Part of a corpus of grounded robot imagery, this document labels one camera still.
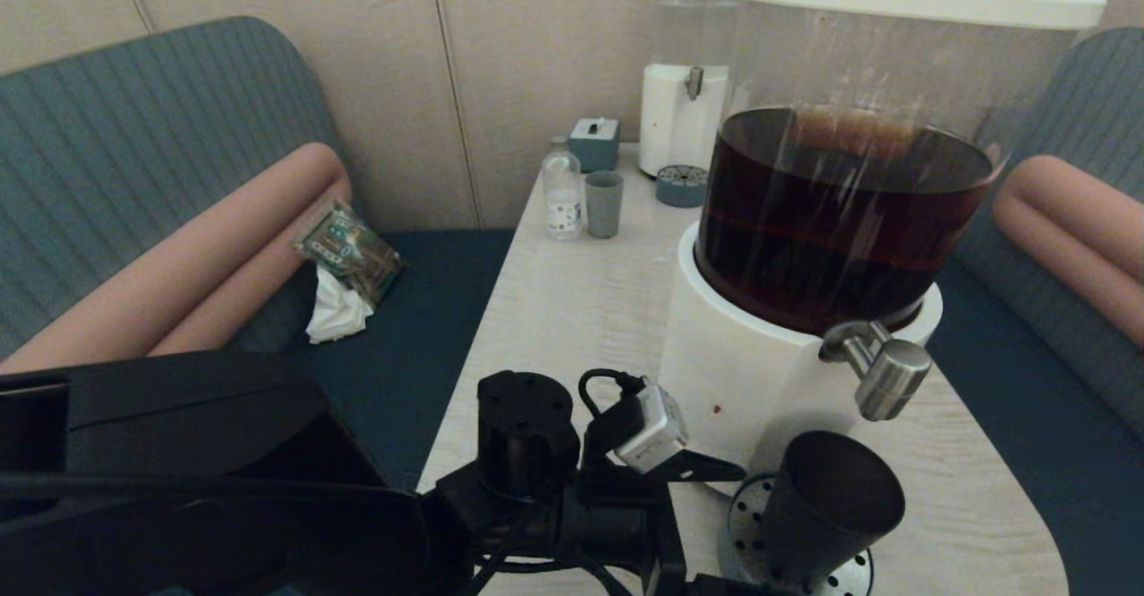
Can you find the large dispenser with dark tea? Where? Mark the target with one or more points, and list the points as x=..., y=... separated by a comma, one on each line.
x=742, y=355

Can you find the small white clear dispenser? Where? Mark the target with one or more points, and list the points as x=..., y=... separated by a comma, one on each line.
x=670, y=122

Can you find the large grey perforated drip tray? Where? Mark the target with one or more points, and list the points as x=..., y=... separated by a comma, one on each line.
x=845, y=578

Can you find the clear plastic bottle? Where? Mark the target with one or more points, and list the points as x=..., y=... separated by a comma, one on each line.
x=563, y=203

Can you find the small silver dispenser tap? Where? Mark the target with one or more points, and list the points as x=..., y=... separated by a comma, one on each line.
x=693, y=83

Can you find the grey-green cup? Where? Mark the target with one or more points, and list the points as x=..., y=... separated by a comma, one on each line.
x=604, y=205

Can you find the large silver dispenser tap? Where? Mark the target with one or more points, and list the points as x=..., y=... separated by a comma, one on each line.
x=885, y=377

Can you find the blue-grey tissue box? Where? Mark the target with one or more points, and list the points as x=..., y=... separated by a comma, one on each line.
x=594, y=146

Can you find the green snack packet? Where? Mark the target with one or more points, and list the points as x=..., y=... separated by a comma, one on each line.
x=353, y=252

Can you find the teal upholstered bench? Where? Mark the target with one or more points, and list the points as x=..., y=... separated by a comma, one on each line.
x=134, y=131
x=1099, y=104

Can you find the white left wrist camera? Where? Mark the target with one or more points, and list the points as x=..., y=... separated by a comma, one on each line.
x=657, y=435

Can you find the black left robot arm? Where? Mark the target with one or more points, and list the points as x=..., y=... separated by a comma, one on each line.
x=179, y=453

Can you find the crumpled white tissue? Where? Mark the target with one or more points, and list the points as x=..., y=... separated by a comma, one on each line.
x=338, y=314

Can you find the pink cylindrical bolster cushion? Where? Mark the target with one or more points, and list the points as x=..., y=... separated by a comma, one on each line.
x=179, y=279
x=1072, y=265
x=232, y=313
x=1072, y=201

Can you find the small grey drip tray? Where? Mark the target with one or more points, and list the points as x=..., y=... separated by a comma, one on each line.
x=679, y=187

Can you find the black plastic cup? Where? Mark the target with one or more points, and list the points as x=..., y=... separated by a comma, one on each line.
x=831, y=507

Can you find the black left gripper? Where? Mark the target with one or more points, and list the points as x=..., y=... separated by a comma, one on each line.
x=617, y=524

